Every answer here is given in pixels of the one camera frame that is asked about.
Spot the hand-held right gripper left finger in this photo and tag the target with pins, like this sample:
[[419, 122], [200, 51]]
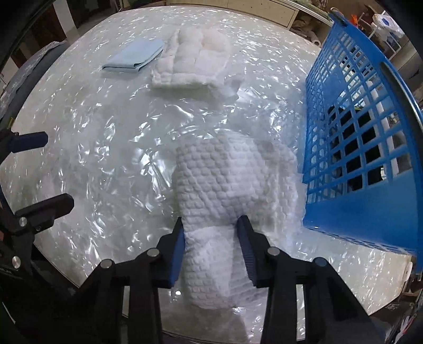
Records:
[[176, 254]]

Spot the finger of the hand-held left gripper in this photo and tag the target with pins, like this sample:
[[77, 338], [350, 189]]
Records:
[[49, 208], [29, 141]]

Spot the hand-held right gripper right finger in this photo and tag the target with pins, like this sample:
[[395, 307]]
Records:
[[246, 251]]

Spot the white bubble-textured towel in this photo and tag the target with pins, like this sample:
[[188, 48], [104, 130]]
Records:
[[211, 185]]

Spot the blue plastic lattice basket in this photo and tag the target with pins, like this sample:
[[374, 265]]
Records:
[[347, 228]]

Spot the light blue folded cloth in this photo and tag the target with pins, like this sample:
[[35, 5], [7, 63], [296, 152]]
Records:
[[135, 56]]

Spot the white quilted folded cloth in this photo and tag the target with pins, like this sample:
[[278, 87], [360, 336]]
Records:
[[191, 59]]

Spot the white paper roll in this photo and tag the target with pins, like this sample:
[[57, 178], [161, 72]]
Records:
[[314, 40]]

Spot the white plastic bag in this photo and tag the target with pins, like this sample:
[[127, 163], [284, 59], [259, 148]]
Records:
[[385, 21]]

